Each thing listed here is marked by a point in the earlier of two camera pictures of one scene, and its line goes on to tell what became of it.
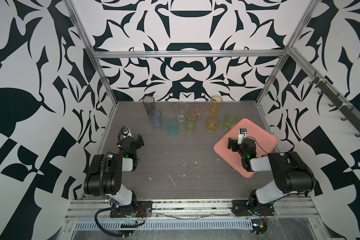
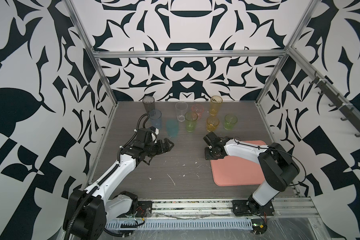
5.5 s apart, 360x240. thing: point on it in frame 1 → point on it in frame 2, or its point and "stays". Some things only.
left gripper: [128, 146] → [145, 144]
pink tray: [265, 143] → [233, 171]
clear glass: [181, 107] stays
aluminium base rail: [285, 208] stays
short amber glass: [211, 124] stays
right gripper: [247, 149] → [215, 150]
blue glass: [155, 117] stays
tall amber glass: [215, 105] stays
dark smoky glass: [148, 102] stays
